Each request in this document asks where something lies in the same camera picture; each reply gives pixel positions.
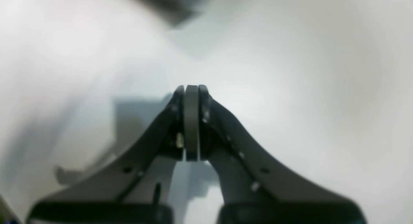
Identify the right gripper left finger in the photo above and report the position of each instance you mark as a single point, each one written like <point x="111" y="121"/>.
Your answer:
<point x="133" y="189"/>

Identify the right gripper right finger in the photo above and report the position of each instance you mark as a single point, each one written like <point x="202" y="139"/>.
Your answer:
<point x="256" y="187"/>

